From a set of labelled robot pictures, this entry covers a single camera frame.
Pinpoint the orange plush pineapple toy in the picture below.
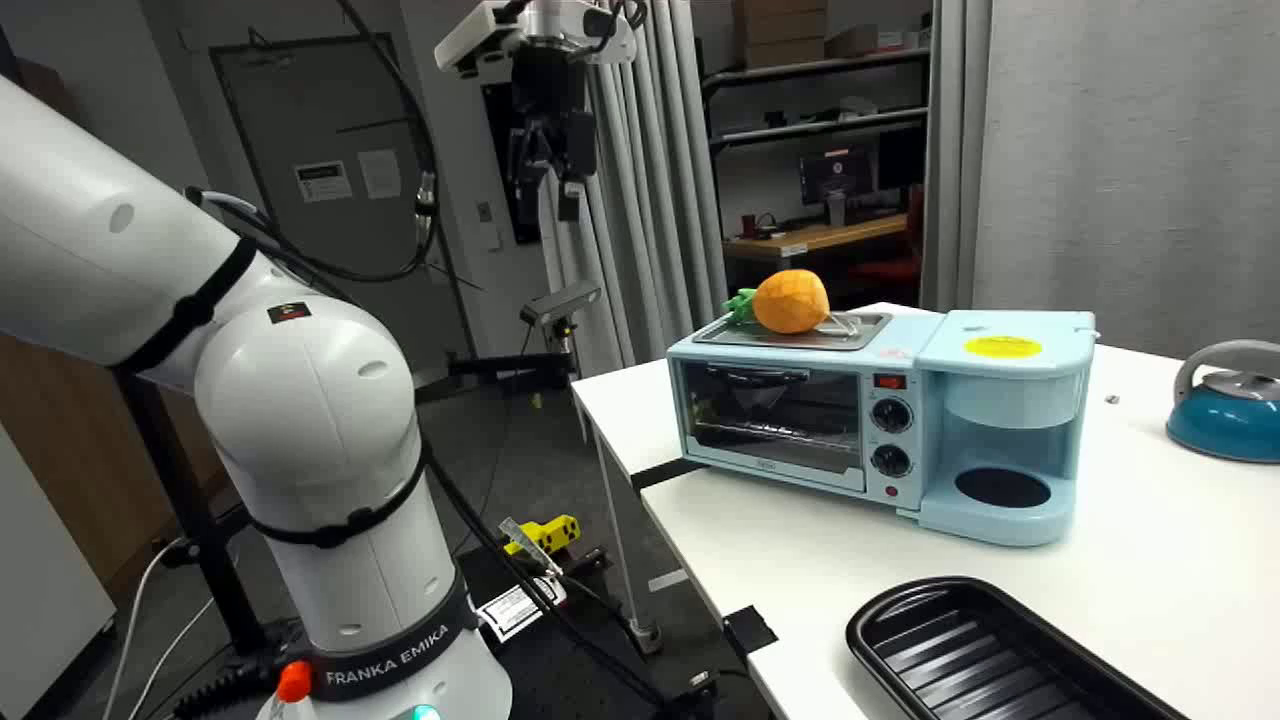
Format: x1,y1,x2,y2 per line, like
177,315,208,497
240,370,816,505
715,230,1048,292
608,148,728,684
722,265,837,341

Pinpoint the narrow grey curtain strip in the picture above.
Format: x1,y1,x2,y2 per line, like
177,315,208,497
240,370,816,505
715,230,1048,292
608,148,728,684
916,0,1000,315

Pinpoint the grey curtain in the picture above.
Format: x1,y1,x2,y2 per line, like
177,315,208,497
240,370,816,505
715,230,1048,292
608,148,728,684
532,0,732,379

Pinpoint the dark storage shelf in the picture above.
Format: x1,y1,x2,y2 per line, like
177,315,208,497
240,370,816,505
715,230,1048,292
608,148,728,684
701,0,937,314

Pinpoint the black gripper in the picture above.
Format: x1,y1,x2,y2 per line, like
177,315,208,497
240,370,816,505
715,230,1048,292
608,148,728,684
509,45,604,230

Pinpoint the yellow clamp tool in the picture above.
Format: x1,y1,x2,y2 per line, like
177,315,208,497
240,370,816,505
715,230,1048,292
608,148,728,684
499,511,590,566

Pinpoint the orange capped bottle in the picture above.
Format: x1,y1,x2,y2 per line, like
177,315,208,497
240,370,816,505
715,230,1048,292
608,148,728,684
258,656,324,720

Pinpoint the white paper notice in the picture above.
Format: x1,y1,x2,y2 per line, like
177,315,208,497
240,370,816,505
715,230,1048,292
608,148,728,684
352,145,409,205
291,156,355,208

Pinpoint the light blue breakfast maker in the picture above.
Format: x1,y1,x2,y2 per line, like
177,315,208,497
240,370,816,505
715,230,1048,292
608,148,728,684
664,300,1099,552

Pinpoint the grey door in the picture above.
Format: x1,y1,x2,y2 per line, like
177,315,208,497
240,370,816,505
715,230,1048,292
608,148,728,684
208,32,472,379

